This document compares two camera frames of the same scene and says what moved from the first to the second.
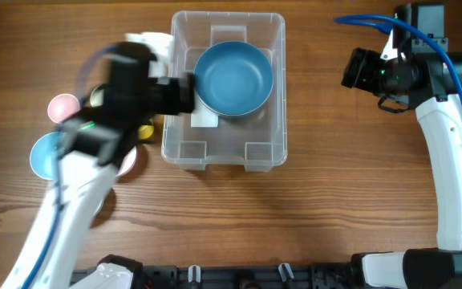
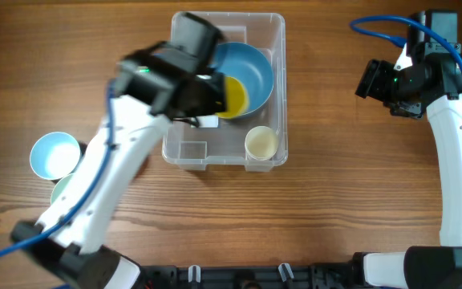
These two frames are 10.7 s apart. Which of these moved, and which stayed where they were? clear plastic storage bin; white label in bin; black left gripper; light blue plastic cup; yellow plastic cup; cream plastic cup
Moved: yellow plastic cup; black left gripper; cream plastic cup
Stayed: white label in bin; light blue plastic cup; clear plastic storage bin
